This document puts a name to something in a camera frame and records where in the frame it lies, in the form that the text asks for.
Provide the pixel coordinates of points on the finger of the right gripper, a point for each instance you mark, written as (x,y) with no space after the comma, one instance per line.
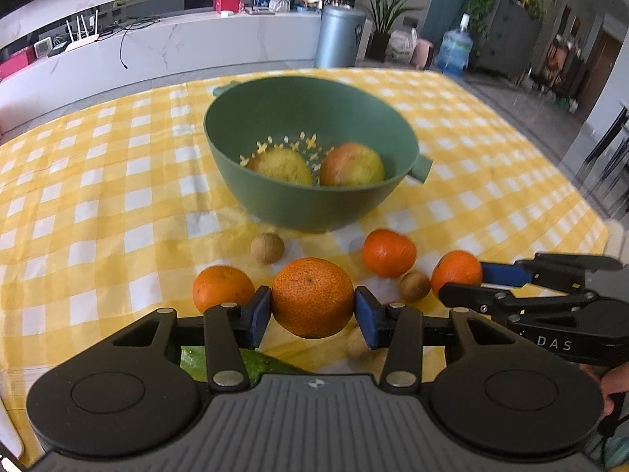
(500,304)
(565,273)

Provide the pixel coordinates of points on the blue water jug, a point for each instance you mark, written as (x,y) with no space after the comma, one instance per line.
(456,45)

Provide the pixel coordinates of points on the large orange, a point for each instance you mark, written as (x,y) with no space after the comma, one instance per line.
(312,298)

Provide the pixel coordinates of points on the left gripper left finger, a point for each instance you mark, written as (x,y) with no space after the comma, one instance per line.
(230,328)

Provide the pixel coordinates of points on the dark grey drawer cabinet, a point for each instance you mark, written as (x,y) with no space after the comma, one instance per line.
(506,48)

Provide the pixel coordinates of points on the small orange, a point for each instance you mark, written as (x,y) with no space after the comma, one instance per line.
(387,253)
(219,284)
(459,267)

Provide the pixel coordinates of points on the red box on cabinet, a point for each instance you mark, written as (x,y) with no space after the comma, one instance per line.
(232,6)

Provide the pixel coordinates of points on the small white clock device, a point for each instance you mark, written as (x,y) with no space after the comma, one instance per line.
(43,47)

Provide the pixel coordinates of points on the green cucumber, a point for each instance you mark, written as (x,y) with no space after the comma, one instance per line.
(193,361)

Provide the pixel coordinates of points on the pink box on cabinet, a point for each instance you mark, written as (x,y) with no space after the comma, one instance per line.
(19,60)

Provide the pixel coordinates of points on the left yellow-green apple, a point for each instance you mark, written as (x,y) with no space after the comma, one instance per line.
(282,164)

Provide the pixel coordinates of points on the yellow checkered tablecloth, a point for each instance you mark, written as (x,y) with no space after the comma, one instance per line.
(111,212)

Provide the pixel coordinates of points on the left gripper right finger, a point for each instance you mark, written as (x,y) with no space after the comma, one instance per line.
(398,329)

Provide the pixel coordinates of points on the grey metal trash bin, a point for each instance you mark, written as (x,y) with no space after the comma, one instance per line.
(339,38)

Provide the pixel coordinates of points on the brown longan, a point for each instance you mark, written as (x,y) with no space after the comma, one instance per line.
(414,286)
(267,248)
(356,347)

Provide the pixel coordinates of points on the potted long-leaf plant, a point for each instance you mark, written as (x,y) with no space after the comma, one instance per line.
(382,14)

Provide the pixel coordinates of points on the pink bag on floor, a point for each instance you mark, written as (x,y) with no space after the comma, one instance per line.
(423,55)

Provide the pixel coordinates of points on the right red-yellow apple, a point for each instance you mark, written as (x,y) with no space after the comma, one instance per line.
(352,164)

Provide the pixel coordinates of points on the white wifi router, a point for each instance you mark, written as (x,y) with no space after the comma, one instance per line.
(85,34)

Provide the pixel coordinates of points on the black dining table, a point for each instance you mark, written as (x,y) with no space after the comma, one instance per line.
(610,189)

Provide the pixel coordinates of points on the white plastic bag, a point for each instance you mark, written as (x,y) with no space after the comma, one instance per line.
(401,45)

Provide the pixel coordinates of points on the green colander bowl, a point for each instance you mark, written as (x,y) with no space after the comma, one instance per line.
(310,117)

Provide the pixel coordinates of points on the person's right hand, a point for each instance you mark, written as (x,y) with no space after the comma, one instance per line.
(614,381)

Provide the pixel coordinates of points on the white marble tv cabinet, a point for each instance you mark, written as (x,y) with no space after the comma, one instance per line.
(171,46)

